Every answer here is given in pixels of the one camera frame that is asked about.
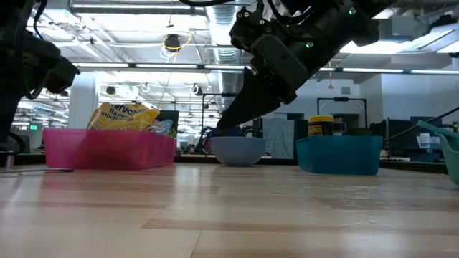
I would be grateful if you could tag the silver metal spoon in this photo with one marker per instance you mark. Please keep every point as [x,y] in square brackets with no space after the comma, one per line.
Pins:
[36,171]

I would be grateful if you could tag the black desk-mounted device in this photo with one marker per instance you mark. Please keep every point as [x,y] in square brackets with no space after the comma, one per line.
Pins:
[256,127]

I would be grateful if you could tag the yellow chicken ramen pack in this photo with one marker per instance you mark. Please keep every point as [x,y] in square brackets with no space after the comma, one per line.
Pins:
[122,116]

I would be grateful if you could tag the blue beef ramen pack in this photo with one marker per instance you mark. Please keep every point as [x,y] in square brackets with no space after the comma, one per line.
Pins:
[161,127]

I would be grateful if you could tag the black metal frame stand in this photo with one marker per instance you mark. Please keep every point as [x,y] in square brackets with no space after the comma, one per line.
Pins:
[318,111]
[203,118]

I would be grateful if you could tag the yellow hanging pendant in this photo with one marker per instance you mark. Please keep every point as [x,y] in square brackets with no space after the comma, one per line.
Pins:
[330,80]

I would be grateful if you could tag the grey partition panel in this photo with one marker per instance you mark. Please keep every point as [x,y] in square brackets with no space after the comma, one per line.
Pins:
[279,138]

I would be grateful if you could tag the mint green plastic bin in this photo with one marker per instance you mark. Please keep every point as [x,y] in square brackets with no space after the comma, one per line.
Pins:
[451,161]

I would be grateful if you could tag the red translucent plastic bin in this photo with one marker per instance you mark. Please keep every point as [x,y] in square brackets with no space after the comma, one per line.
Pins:
[107,150]

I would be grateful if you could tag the round black speaker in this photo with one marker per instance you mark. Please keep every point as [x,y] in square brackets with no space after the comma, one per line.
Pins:
[110,90]

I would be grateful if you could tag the silver ventilation duct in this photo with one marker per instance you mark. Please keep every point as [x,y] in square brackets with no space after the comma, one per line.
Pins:
[224,21]

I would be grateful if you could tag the blue bowl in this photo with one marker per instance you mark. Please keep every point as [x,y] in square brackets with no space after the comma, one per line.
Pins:
[238,150]

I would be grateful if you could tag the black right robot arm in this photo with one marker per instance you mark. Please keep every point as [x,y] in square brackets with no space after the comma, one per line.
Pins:
[340,25]

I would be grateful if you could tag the thin black rod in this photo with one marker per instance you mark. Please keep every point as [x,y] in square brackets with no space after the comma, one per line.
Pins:
[419,123]

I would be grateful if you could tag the dark jar with yellow lid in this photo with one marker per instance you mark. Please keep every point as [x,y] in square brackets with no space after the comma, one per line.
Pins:
[320,127]

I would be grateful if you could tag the black monitor screen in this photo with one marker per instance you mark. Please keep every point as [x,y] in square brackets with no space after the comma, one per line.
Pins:
[170,116]

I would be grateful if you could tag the white building column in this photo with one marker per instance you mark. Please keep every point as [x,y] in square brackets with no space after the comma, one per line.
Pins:
[82,104]

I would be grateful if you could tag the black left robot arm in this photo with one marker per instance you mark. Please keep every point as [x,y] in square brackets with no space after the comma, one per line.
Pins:
[25,64]

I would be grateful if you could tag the dark teal plastic bin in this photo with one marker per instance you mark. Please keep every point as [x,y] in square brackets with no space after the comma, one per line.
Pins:
[340,154]

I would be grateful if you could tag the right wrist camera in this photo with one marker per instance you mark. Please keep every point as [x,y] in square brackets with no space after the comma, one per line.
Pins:
[249,27]

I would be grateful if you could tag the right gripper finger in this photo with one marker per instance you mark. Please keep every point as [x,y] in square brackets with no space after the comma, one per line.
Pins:
[287,97]
[251,104]

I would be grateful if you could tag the black ceiling-hung device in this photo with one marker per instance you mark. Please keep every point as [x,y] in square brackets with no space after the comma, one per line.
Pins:
[172,43]

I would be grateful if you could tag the green exit sign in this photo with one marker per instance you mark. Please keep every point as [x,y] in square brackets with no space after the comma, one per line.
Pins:
[33,127]

